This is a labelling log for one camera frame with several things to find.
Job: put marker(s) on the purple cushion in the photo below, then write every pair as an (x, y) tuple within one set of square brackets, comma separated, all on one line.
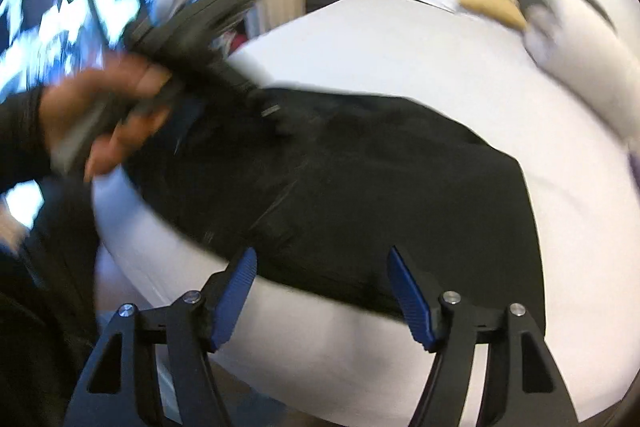
[(636, 172)]

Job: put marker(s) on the black denim pants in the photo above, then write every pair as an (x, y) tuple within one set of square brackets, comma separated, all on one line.
[(375, 187)]

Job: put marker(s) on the yellow cushion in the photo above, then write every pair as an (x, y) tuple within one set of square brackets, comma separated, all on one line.
[(490, 2)]

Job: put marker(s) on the person's left hand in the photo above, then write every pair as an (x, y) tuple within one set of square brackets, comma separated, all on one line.
[(100, 102)]

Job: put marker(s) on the bed with white sheet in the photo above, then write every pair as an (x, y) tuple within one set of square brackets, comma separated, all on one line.
[(400, 57)]

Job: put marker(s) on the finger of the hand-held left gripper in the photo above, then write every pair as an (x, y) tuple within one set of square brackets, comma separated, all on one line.
[(272, 112)]

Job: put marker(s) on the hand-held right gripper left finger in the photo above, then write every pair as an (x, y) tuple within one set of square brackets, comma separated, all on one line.
[(235, 297)]

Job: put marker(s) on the red rounded stand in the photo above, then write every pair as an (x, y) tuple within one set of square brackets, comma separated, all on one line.
[(237, 42)]

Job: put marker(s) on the person's dark clothing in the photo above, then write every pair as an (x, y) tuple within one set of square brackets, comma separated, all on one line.
[(40, 307)]

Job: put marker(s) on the person's left forearm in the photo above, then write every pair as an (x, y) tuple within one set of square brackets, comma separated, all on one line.
[(20, 142)]

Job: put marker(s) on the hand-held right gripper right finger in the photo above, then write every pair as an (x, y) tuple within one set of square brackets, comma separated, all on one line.
[(407, 297)]

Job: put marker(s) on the rolled white duvet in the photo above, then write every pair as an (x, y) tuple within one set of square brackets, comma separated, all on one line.
[(590, 57)]

